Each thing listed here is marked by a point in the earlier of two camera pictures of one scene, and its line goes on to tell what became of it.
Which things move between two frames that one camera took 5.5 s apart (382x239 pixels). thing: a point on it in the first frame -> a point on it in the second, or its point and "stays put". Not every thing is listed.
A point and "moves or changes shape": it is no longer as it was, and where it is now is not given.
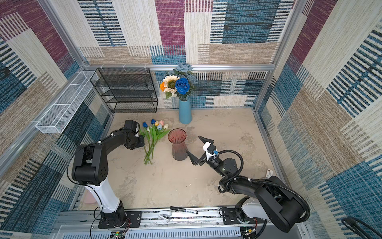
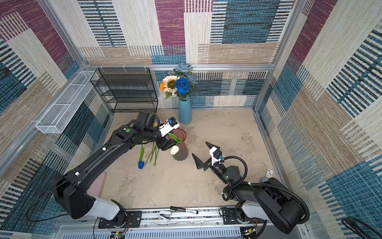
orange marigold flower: [162, 86] stays put
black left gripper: [142, 142] -> [164, 143]
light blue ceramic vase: [185, 112] stays put
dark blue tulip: [146, 141] moves or changes shape
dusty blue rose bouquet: [183, 70] stays put
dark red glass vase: [178, 137] stays put
